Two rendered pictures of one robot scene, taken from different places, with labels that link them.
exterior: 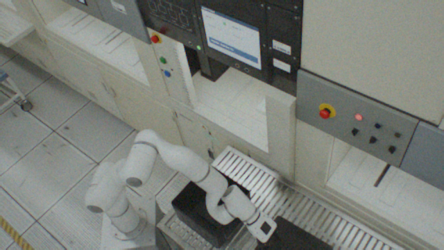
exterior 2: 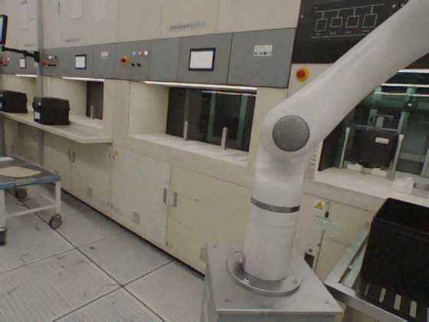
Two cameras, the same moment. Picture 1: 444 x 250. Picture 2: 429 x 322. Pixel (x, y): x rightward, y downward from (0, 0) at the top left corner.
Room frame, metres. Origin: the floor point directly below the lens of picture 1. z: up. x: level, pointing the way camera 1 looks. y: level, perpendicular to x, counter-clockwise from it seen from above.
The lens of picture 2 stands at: (0.37, 0.84, 1.16)
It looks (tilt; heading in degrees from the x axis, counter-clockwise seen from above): 12 degrees down; 350
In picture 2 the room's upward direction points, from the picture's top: 6 degrees clockwise
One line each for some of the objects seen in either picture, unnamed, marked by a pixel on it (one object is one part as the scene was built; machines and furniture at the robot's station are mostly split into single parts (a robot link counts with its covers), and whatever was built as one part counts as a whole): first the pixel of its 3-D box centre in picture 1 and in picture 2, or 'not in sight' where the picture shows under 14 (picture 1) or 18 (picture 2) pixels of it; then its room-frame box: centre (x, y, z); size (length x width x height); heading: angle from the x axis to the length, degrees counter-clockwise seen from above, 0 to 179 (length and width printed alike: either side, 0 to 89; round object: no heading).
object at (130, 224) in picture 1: (123, 214); (269, 238); (0.97, 0.57, 0.85); 0.19 x 0.19 x 0.18
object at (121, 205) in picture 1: (110, 187); (281, 152); (1.00, 0.56, 1.07); 0.19 x 0.12 x 0.24; 161
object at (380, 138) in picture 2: not in sight; (375, 141); (1.85, -0.39, 1.06); 0.24 x 0.20 x 0.32; 43
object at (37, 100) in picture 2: not in sight; (50, 110); (3.36, 2.03, 0.93); 0.30 x 0.28 x 0.26; 40
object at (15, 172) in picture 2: not in sight; (16, 171); (2.72, 2.04, 0.47); 0.31 x 0.23 x 0.02; 64
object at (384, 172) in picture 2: not in sight; (369, 167); (1.85, -0.39, 0.89); 0.22 x 0.21 x 0.04; 133
